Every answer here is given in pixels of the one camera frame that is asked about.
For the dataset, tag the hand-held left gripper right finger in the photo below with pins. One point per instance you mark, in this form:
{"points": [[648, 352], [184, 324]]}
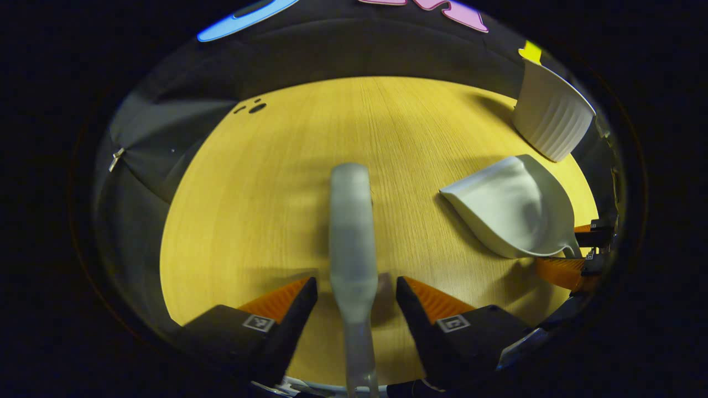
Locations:
{"points": [[423, 326]]}

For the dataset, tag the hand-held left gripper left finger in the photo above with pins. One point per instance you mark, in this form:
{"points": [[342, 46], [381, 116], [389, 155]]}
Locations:
{"points": [[290, 326]]}

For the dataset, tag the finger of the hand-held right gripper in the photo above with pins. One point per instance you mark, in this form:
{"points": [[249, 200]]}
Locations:
{"points": [[564, 273], [597, 235]]}

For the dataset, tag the white dustpan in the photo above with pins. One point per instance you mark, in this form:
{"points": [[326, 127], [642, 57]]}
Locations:
{"points": [[514, 210]]}

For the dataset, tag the small white broom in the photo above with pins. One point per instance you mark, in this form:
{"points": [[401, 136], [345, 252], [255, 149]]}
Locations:
{"points": [[352, 237]]}

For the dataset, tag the white ribbed garbage bin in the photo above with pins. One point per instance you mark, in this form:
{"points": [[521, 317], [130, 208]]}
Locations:
{"points": [[553, 119]]}

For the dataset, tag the silver metal clip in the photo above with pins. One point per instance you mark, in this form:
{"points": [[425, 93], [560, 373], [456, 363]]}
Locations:
{"points": [[116, 159]]}

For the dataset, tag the black backdrop cloth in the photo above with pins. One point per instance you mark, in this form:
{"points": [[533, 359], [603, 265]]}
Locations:
{"points": [[354, 50]]}

